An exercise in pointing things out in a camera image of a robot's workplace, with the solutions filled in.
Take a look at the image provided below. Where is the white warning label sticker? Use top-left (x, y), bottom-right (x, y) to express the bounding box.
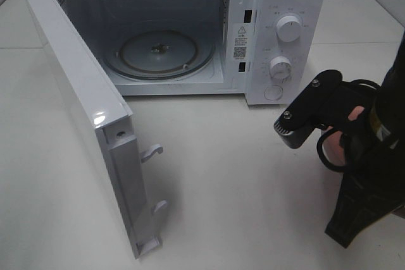
top-left (232, 23), bottom-right (249, 61)

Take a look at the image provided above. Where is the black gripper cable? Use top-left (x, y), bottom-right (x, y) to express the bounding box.
top-left (316, 78), bottom-right (380, 173)

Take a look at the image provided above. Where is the white microwave door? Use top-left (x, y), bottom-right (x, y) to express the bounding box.
top-left (26, 0), bottom-right (168, 258)

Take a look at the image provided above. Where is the round white door button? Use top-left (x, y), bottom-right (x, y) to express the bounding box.
top-left (264, 85), bottom-right (283, 101)

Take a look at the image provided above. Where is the pink round plate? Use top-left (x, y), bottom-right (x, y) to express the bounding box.
top-left (323, 106), bottom-right (364, 166)

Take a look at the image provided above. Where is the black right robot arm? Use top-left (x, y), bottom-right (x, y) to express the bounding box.
top-left (316, 44), bottom-right (404, 248)

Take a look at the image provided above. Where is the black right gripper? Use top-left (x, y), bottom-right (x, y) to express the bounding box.
top-left (319, 79), bottom-right (404, 248)

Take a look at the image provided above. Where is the glass microwave turntable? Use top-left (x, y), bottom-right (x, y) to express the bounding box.
top-left (104, 29), bottom-right (215, 80)

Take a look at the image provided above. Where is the white microwave oven body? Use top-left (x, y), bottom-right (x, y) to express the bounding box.
top-left (57, 0), bottom-right (323, 105)

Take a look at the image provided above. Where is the upper white power knob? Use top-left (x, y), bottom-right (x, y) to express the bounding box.
top-left (276, 14), bottom-right (302, 42)

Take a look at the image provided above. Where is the lower white timer knob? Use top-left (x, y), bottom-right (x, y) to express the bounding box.
top-left (270, 56), bottom-right (292, 80)

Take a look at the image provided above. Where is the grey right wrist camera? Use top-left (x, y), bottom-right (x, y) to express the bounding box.
top-left (273, 69), bottom-right (344, 150)

